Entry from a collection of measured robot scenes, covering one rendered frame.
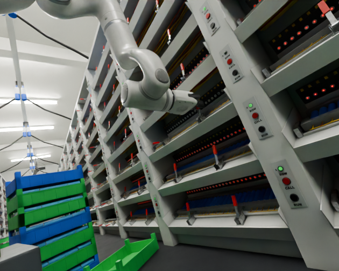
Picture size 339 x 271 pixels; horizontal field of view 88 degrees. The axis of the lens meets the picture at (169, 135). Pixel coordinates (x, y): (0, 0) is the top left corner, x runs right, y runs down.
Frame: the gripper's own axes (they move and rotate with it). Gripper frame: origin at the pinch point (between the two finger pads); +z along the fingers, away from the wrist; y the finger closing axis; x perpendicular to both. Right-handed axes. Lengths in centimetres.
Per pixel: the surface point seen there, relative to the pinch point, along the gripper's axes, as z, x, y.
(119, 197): 2, -23, -114
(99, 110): -8, 60, -115
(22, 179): -59, -11, -61
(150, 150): -0.1, -4.6, -44.3
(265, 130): -1.1, -20.9, 21.3
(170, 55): -5.2, 27.0, -2.5
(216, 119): -1.4, -10.1, 7.2
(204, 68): -3.5, 8.8, 10.9
